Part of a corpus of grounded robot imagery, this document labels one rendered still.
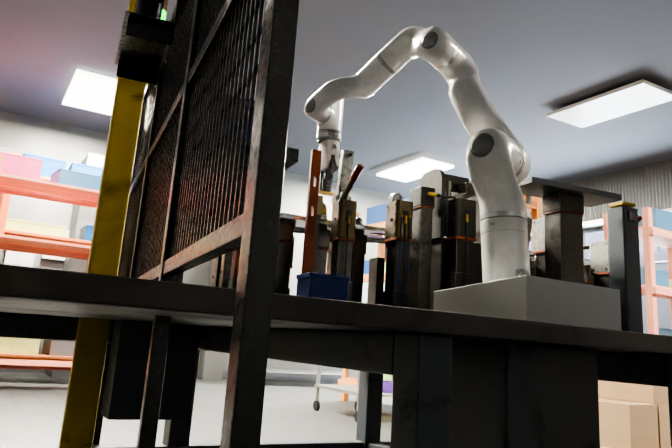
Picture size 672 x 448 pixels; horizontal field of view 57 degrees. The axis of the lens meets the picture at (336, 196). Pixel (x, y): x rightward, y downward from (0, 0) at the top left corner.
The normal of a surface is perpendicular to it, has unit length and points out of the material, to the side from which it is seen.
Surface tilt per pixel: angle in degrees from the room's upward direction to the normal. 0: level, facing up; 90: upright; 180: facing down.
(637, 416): 90
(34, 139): 90
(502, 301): 90
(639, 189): 90
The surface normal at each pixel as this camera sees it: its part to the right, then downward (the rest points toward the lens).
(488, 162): -0.42, 0.32
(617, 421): -0.79, -0.19
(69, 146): 0.51, -0.17
